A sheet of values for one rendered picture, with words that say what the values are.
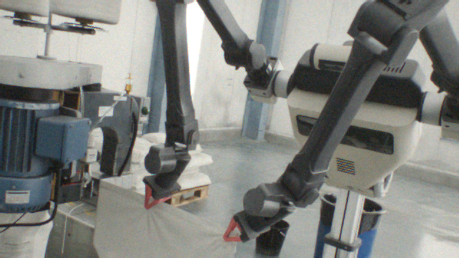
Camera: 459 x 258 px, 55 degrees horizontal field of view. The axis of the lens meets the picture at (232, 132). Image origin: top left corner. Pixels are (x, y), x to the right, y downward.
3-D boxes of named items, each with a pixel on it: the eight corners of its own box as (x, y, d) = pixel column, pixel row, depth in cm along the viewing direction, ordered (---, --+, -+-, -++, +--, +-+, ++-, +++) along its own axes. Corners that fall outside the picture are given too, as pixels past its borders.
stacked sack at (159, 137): (204, 155, 495) (206, 142, 493) (180, 158, 458) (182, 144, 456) (161, 142, 530) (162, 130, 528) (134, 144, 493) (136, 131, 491)
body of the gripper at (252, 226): (230, 216, 100) (253, 201, 96) (252, 208, 109) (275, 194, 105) (243, 242, 98) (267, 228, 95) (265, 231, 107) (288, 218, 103)
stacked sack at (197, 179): (212, 187, 503) (214, 174, 501) (175, 196, 447) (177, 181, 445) (183, 178, 526) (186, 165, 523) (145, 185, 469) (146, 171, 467)
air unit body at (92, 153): (96, 187, 129) (102, 135, 127) (83, 189, 125) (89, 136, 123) (86, 183, 131) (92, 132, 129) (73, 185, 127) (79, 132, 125)
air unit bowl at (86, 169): (92, 183, 128) (95, 163, 127) (84, 185, 125) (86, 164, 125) (85, 180, 130) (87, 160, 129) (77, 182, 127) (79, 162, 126)
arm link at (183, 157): (197, 157, 116) (184, 142, 119) (181, 158, 111) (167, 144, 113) (184, 175, 119) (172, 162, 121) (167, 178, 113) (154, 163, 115)
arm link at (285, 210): (303, 211, 98) (293, 188, 101) (285, 208, 93) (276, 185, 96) (280, 224, 101) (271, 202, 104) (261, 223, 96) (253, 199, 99)
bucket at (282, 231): (290, 252, 380) (295, 223, 377) (275, 261, 355) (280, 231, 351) (261, 241, 396) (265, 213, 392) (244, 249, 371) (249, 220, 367)
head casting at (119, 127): (131, 174, 149) (142, 87, 145) (70, 183, 128) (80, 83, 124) (74, 154, 164) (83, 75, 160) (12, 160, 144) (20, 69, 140)
